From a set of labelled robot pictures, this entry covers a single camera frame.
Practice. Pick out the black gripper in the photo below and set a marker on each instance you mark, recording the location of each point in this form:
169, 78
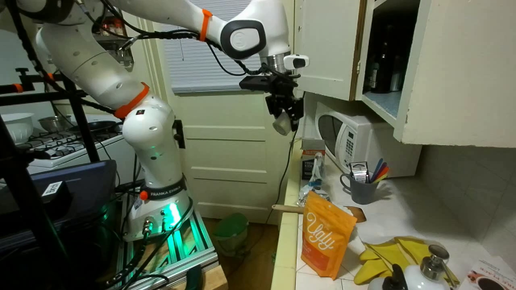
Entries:
282, 97

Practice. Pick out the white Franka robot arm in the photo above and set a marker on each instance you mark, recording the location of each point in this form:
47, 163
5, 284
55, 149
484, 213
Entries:
97, 65

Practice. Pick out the white microwave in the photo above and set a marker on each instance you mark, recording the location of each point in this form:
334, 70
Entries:
348, 139

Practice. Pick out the white cabinet door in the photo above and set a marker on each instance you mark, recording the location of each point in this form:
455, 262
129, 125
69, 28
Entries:
461, 70
327, 49

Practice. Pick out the crumpled clear plastic bag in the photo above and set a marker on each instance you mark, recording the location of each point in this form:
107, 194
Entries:
315, 189

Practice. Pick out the white labelled item in mug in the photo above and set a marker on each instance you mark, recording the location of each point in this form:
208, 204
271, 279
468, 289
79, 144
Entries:
358, 171

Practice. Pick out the wooden spoon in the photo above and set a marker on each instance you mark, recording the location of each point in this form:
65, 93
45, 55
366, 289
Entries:
287, 209

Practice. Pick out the blue pen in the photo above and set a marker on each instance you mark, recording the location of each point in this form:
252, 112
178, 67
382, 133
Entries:
376, 167

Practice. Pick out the white window blind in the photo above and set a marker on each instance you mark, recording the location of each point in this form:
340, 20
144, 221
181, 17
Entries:
187, 70

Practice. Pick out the grey mug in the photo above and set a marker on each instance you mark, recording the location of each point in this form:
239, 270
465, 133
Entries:
363, 192

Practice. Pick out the dark glass bottles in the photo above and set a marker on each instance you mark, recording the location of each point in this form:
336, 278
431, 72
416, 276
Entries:
384, 65

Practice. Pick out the red pen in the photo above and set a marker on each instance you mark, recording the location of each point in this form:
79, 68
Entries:
382, 173

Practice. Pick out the green bucket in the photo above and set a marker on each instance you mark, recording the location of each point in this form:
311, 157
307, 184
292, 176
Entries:
231, 231

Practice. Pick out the orange snack bag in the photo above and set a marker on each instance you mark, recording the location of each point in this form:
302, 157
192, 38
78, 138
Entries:
324, 242

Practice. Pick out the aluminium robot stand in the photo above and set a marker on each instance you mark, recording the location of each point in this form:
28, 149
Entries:
182, 252

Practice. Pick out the yellow cloth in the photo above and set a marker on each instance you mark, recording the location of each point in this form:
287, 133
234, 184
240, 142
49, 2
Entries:
387, 255

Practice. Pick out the hanging metal pan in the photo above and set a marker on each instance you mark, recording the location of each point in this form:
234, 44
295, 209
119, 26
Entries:
121, 57

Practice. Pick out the dark blue case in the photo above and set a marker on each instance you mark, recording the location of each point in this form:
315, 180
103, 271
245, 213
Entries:
81, 183

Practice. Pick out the gas stove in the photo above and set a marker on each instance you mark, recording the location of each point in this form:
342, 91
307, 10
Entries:
65, 142

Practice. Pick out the printed paper packet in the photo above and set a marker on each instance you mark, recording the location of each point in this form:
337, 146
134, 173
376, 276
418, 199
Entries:
486, 279

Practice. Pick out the white bowl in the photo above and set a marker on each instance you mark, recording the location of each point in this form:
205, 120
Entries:
16, 123

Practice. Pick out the black metal stand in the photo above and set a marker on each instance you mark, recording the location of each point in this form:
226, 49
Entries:
21, 188

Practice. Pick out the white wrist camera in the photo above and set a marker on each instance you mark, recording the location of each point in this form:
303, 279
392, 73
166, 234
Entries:
295, 62

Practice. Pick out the white wall cabinet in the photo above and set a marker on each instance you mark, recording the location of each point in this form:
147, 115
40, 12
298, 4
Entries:
387, 102

